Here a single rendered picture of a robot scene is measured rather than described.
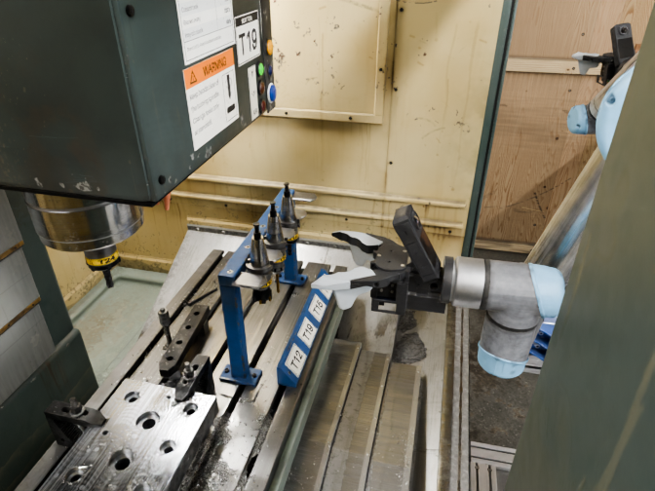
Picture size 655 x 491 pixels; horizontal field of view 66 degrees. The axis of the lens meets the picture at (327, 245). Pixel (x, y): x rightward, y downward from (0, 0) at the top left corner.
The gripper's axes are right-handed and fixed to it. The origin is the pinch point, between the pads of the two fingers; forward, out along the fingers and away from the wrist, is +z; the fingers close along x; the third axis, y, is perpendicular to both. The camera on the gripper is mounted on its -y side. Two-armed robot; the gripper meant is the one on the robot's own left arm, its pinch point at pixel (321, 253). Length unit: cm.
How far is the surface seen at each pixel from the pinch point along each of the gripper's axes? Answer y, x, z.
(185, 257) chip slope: 65, 86, 74
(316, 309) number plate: 51, 48, 13
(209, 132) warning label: -18.2, -0.2, 16.0
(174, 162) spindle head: -17.7, -10.1, 16.4
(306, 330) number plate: 51, 38, 13
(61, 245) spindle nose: -3.2, -10.9, 36.4
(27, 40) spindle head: -32.6, -15.9, 27.6
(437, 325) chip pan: 79, 81, -24
